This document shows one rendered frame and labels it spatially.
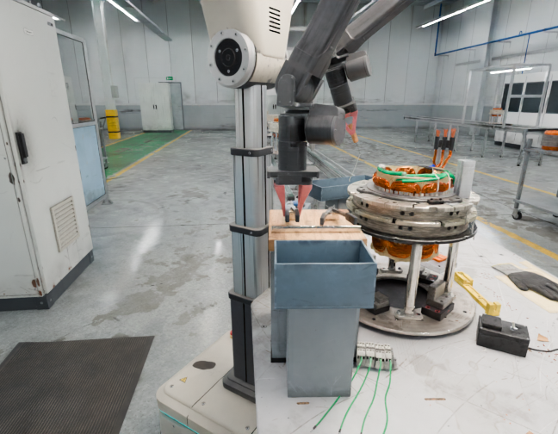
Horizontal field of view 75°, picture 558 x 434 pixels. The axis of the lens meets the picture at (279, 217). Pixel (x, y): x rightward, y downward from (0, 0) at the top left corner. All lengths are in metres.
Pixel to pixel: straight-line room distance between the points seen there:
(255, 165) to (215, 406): 0.88
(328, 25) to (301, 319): 0.51
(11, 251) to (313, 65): 2.40
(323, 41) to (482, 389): 0.72
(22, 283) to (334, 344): 2.42
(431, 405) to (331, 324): 0.25
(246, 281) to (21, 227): 1.75
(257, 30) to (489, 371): 0.98
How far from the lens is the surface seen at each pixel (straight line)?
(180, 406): 1.55
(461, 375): 0.90
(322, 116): 0.68
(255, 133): 1.14
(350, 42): 1.15
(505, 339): 0.99
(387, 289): 1.15
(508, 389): 0.90
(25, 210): 2.69
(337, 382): 0.75
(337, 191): 1.15
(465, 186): 0.96
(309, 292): 0.62
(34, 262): 2.77
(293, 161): 0.70
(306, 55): 0.70
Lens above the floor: 1.32
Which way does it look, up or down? 18 degrees down
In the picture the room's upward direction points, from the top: straight up
